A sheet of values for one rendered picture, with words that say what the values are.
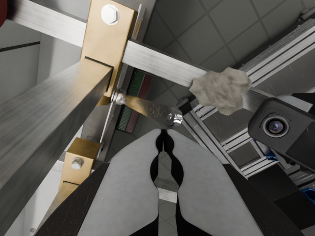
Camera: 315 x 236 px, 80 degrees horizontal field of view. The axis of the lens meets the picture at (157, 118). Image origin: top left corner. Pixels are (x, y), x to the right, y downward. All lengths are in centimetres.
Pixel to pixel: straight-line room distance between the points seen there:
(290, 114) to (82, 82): 20
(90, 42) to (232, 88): 20
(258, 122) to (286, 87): 94
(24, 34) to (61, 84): 35
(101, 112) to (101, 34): 26
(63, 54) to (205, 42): 80
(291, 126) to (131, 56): 20
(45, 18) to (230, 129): 101
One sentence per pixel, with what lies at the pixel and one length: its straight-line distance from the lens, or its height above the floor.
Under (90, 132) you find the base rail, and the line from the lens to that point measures 52.
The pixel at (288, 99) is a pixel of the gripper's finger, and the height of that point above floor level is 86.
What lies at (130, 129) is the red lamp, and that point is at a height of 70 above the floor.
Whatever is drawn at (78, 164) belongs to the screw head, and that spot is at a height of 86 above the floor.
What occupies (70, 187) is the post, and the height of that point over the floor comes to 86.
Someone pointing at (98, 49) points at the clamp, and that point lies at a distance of 26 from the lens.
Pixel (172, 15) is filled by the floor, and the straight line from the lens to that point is 112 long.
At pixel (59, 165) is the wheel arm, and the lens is 41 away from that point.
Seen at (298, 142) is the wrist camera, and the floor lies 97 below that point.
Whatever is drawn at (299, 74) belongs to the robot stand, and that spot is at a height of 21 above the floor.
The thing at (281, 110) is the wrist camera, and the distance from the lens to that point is 22.
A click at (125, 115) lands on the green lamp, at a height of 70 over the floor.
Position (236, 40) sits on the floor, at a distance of 121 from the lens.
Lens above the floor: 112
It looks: 62 degrees down
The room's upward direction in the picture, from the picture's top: 180 degrees clockwise
